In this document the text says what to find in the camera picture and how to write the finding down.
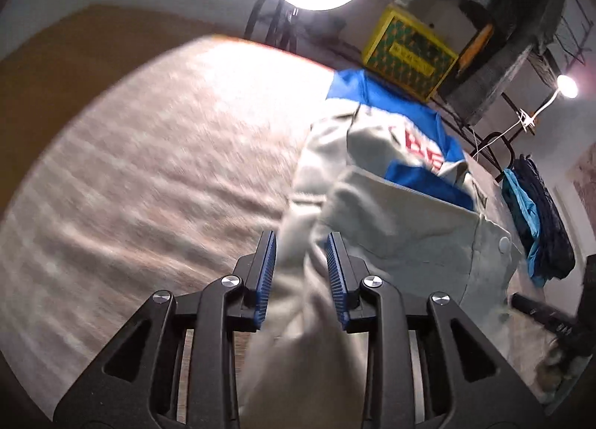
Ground hanging dark clothes on rack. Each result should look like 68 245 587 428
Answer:
441 0 567 125

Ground white and blue work jacket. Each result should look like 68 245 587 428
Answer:
238 71 521 428

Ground black ring light tripod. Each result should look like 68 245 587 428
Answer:
244 0 298 54

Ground small white lamp bulb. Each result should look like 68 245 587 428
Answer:
557 75 579 99

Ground yellow green patterned box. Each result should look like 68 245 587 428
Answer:
362 5 459 102

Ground plaid bed mattress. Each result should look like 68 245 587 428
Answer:
1 36 333 416

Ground dark blue furry garment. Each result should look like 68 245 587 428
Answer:
501 155 576 288

